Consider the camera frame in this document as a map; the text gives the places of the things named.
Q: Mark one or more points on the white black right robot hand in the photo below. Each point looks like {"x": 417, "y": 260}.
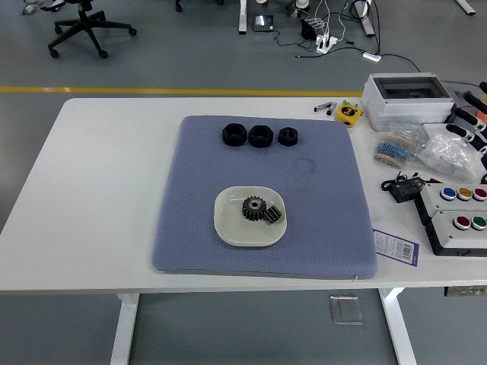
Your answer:
{"x": 473, "y": 135}

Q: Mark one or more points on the small black gear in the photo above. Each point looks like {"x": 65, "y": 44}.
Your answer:
{"x": 274, "y": 214}

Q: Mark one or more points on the large dark metal gear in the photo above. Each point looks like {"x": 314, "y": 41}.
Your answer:
{"x": 254, "y": 209}

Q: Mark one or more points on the white flat box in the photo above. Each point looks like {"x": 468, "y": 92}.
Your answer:
{"x": 435, "y": 129}

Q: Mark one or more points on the grey plastic box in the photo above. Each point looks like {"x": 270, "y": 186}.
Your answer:
{"x": 456, "y": 91}

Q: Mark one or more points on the three-button control box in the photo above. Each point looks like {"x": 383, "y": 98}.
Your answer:
{"x": 431, "y": 199}

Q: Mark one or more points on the two-button control box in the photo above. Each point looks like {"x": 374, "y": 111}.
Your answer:
{"x": 443, "y": 233}

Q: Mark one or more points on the small black hex nut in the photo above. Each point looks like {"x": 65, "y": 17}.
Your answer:
{"x": 287, "y": 136}

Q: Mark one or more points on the black charger box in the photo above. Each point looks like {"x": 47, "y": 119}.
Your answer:
{"x": 308, "y": 28}

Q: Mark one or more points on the large black hex nut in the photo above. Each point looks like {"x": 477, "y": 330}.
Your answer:
{"x": 260, "y": 136}
{"x": 234, "y": 135}

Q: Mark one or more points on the orange object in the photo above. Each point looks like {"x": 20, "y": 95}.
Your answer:
{"x": 482, "y": 115}

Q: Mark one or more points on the clear bag of white parts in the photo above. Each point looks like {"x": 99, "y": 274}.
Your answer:
{"x": 447, "y": 156}

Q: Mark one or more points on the blue resistor tape reel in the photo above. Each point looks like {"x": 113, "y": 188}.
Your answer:
{"x": 390, "y": 152}

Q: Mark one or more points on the black electronic module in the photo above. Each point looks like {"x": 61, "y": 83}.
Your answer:
{"x": 405, "y": 189}

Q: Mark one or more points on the yellow tape measure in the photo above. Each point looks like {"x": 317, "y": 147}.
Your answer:
{"x": 348, "y": 114}

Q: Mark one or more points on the white power adapter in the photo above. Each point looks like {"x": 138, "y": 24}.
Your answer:
{"x": 372, "y": 56}

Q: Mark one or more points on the green marker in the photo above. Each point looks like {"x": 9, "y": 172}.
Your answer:
{"x": 347, "y": 103}

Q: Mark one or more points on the purple white label card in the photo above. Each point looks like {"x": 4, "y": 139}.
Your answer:
{"x": 395, "y": 247}

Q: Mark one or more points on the black silver small tool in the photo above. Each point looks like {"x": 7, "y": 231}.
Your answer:
{"x": 322, "y": 107}

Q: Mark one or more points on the grey desk leg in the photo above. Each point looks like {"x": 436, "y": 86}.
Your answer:
{"x": 366, "y": 23}

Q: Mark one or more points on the grey under-table socket strip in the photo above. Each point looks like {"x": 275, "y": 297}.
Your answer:
{"x": 466, "y": 291}

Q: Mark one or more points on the white power strip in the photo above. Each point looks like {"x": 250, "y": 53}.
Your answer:
{"x": 326, "y": 42}

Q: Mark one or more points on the white table leg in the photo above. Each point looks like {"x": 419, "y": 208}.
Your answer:
{"x": 397, "y": 331}
{"x": 123, "y": 331}

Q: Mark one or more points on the metal floor hatch plate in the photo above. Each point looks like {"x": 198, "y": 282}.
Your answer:
{"x": 346, "y": 310}

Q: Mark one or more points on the blue-grey textured mat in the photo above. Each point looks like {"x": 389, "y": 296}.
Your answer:
{"x": 247, "y": 167}

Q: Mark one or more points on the black device with screen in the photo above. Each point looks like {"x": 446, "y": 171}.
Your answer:
{"x": 263, "y": 23}

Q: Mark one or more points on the white square plate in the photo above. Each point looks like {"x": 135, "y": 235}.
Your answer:
{"x": 232, "y": 224}

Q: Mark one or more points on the white desk leg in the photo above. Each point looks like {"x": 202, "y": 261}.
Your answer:
{"x": 242, "y": 17}

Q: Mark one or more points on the black office chair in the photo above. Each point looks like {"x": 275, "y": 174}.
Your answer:
{"x": 85, "y": 21}

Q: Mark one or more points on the silver metal object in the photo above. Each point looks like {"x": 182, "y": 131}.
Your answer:
{"x": 32, "y": 8}

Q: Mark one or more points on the grey electrical enclosure box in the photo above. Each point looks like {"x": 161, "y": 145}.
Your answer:
{"x": 399, "y": 110}

